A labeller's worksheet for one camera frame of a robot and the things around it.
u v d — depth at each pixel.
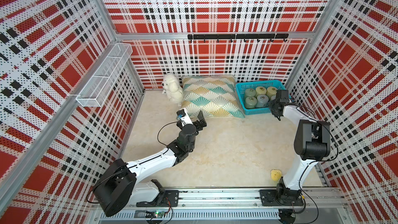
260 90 1.10
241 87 1.23
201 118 0.73
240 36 0.90
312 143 0.51
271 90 1.07
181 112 0.67
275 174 0.80
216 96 0.96
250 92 1.08
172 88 0.99
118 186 0.41
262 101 1.04
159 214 0.69
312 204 0.64
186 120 0.70
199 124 0.72
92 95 0.81
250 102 1.04
